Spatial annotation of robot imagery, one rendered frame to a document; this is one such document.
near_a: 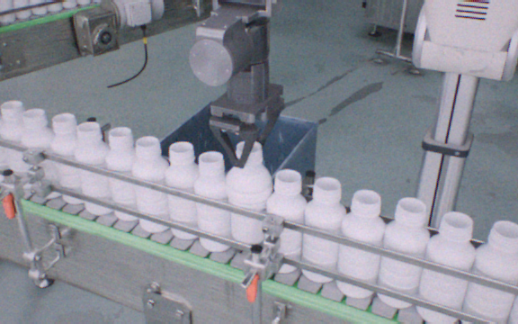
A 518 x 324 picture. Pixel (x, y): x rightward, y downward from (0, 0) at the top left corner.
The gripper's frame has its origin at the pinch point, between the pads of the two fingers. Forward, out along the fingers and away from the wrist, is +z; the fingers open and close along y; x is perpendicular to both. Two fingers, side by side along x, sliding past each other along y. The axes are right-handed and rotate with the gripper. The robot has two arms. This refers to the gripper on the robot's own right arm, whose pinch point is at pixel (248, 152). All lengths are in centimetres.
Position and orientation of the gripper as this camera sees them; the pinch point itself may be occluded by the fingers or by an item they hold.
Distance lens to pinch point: 80.1
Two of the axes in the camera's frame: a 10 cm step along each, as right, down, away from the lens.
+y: -4.2, 4.7, -7.8
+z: 0.0, 8.5, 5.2
